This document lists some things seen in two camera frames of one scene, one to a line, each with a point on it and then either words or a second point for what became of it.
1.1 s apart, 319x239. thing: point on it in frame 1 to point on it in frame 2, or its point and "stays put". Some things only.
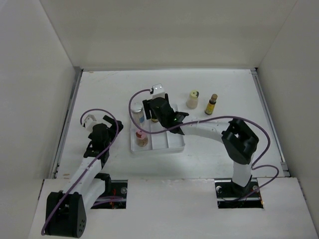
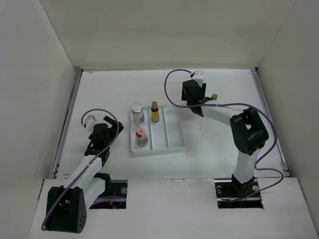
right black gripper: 147,106 to 203,89
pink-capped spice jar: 141,138 stays put
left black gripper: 112,130 stays put
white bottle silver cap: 137,114 stays put
